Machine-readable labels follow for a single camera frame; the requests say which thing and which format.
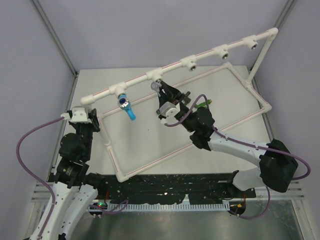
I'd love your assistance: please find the chrome water faucet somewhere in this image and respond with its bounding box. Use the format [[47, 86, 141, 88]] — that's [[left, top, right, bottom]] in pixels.
[[150, 81, 162, 97]]

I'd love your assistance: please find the white PVC pipe frame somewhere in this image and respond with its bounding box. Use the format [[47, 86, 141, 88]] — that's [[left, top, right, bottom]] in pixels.
[[72, 31, 272, 182]]

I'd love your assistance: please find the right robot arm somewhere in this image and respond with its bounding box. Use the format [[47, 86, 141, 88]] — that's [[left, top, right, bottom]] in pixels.
[[151, 80, 298, 197]]

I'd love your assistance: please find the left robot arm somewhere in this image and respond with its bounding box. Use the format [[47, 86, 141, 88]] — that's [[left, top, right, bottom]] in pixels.
[[30, 106, 107, 240]]

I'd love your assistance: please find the dark bronze long faucet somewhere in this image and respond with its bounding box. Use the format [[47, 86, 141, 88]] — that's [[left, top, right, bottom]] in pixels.
[[156, 90, 191, 117]]

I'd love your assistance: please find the green faucet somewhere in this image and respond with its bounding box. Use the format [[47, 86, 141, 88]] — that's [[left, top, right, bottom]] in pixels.
[[194, 99, 212, 109]]

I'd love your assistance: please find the blue chrome faucet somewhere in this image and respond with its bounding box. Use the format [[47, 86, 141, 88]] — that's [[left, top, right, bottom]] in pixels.
[[117, 93, 136, 121]]

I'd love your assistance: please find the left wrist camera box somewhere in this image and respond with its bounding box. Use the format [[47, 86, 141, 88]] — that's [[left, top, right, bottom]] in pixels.
[[60, 106, 92, 124]]

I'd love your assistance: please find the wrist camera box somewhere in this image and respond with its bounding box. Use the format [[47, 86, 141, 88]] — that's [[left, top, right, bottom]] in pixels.
[[158, 101, 180, 125], [60, 106, 92, 124]]

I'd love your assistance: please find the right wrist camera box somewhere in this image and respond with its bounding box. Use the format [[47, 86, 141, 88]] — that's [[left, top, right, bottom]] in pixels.
[[158, 101, 180, 125]]

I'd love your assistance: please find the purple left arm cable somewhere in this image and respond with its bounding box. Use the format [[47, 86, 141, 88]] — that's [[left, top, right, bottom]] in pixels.
[[15, 117, 68, 240]]

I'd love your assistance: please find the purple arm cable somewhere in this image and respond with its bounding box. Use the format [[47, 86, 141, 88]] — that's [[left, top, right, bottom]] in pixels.
[[164, 94, 312, 180], [15, 117, 68, 240]]

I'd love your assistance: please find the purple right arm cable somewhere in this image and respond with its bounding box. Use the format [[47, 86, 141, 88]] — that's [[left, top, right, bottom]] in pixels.
[[164, 94, 312, 180]]

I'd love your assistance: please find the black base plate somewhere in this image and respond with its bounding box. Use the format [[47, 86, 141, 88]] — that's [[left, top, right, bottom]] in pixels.
[[98, 173, 256, 205]]

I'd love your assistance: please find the white slotted cable duct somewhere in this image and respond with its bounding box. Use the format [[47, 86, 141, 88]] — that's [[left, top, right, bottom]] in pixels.
[[82, 201, 230, 212]]

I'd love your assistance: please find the aluminium frame post left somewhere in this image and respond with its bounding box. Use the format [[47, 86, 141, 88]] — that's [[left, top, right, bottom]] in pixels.
[[30, 0, 78, 77]]

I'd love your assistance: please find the aluminium frame post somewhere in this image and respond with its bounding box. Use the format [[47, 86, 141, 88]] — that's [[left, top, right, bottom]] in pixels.
[[249, 0, 298, 76], [30, 0, 78, 77]]

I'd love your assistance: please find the aluminium frame post right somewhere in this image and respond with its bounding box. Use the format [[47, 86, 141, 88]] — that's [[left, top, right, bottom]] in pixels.
[[249, 0, 298, 76]]

